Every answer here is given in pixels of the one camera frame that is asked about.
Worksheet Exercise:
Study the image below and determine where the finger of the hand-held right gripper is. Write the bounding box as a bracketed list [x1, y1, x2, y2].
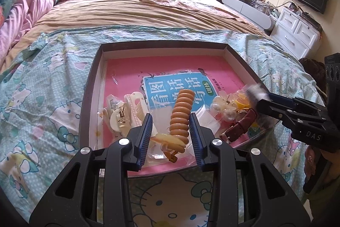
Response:
[267, 92, 327, 121]
[255, 99, 329, 150]

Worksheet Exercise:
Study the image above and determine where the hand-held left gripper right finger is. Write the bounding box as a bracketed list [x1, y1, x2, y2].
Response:
[188, 112, 311, 227]

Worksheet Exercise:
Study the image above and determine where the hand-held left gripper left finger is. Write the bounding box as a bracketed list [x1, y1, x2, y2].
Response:
[29, 113, 154, 227]

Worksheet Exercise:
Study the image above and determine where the orange spiral hair tie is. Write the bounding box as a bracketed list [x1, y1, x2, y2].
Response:
[169, 88, 196, 155]

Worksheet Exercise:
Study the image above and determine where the white hair claw clip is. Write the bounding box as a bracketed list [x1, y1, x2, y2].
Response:
[109, 92, 152, 137]

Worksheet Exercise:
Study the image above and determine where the pearl ball hair clip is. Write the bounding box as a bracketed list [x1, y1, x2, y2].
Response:
[211, 91, 237, 121]

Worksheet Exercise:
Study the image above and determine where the dark cardboard tray box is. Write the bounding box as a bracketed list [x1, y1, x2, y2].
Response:
[79, 42, 277, 180]

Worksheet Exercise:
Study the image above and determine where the person's right forearm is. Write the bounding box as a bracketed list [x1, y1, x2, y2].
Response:
[308, 151, 340, 218]

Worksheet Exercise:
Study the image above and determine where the person's right hand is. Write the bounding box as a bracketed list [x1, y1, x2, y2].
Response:
[304, 147, 322, 177]

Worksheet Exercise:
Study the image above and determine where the amber hair clip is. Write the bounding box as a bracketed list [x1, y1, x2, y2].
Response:
[150, 133, 187, 163]

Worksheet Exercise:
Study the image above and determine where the brown fuzzy object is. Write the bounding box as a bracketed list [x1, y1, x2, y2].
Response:
[298, 57, 328, 96]

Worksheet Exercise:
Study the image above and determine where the yellow item in plastic bag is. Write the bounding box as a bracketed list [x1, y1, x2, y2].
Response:
[233, 92, 252, 108]

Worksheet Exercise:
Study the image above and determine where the pink book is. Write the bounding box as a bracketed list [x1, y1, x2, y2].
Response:
[95, 55, 257, 172]

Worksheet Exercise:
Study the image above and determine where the white drawer cabinet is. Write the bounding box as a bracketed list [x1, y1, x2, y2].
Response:
[269, 7, 324, 59]

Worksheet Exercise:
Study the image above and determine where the white dresser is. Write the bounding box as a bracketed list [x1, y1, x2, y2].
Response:
[208, 0, 277, 31]

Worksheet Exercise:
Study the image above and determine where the cartoon cat print blanket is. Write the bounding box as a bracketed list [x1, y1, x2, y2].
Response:
[0, 28, 328, 227]

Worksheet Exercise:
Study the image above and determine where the tan bedsheet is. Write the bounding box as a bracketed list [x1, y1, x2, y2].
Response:
[0, 0, 269, 74]

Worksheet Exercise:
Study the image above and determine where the cream cloth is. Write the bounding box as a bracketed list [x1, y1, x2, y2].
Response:
[136, 0, 232, 18]

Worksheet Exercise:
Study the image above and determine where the pink quilt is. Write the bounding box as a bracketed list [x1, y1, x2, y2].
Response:
[0, 0, 58, 68]

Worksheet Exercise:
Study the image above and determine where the brown leather strap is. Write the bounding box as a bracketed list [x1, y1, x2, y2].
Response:
[220, 108, 258, 144]

